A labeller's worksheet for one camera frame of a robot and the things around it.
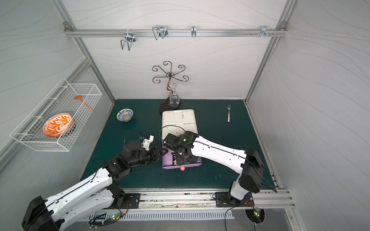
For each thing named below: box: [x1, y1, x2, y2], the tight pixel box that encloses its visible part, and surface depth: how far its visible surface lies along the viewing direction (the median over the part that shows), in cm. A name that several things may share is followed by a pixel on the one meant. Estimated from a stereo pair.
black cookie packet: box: [171, 152, 178, 166], surface depth 75 cm
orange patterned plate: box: [42, 112, 74, 138], surface depth 64 cm
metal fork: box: [227, 104, 231, 123], surface depth 113 cm
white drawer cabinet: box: [161, 108, 199, 144], surface depth 84 cm
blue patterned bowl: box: [116, 108, 134, 123], surface depth 110 cm
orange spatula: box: [74, 95, 94, 112], surface depth 80 cm
